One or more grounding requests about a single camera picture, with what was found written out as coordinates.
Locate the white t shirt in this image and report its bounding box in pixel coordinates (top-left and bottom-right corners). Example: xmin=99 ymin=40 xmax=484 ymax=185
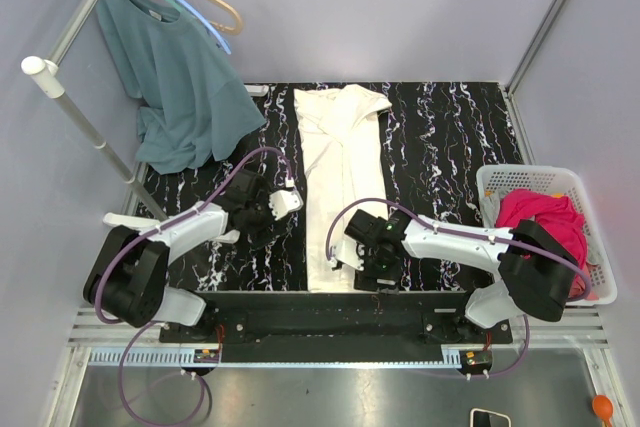
xmin=294 ymin=84 xmax=392 ymax=292

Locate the teal t shirt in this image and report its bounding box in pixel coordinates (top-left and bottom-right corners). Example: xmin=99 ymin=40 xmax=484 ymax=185
xmin=95 ymin=0 xmax=266 ymax=175

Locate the blue plastic hanger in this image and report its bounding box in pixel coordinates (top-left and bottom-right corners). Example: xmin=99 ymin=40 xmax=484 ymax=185
xmin=115 ymin=0 xmax=233 ymax=55

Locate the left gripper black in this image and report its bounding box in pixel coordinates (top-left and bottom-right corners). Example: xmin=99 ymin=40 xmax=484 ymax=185
xmin=244 ymin=184 xmax=290 ymax=249

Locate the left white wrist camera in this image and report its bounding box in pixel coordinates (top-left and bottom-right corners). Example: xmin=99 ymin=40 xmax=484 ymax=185
xmin=269 ymin=178 xmax=303 ymax=221

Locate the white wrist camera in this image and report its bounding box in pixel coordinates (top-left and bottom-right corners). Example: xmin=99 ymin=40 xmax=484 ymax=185
xmin=269 ymin=178 xmax=303 ymax=221
xmin=328 ymin=237 xmax=364 ymax=271

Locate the white cable duct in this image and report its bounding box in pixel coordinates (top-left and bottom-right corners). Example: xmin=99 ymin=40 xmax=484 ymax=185
xmin=89 ymin=347 xmax=221 ymax=368

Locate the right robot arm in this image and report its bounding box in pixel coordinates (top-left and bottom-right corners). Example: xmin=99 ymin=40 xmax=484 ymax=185
xmin=330 ymin=209 xmax=578 ymax=344

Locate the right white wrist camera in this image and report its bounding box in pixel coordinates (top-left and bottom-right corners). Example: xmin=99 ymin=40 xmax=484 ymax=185
xmin=328 ymin=237 xmax=364 ymax=271

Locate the orange maraca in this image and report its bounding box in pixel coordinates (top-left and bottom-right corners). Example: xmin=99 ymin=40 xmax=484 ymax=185
xmin=592 ymin=395 xmax=614 ymax=427

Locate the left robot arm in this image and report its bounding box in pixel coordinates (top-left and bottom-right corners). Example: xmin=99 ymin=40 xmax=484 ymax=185
xmin=83 ymin=169 xmax=301 ymax=343

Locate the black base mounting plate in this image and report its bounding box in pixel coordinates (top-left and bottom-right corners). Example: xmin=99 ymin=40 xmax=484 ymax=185
xmin=159 ymin=292 xmax=513 ymax=365

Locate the aluminium corner frame post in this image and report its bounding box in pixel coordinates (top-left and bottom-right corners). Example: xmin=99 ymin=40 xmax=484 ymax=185
xmin=505 ymin=0 xmax=569 ymax=95

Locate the pink t shirt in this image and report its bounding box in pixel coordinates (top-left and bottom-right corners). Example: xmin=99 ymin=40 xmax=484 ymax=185
xmin=494 ymin=189 xmax=588 ymax=271

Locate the white laundry basket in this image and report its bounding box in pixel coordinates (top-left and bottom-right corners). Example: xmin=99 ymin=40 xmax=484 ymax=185
xmin=476 ymin=164 xmax=618 ymax=306

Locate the metal clothes rack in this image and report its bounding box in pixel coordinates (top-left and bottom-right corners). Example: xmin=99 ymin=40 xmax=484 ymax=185
xmin=20 ymin=0 xmax=241 ymax=244

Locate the smartphone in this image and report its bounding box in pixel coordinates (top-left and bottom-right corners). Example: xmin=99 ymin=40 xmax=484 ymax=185
xmin=470 ymin=408 xmax=512 ymax=427

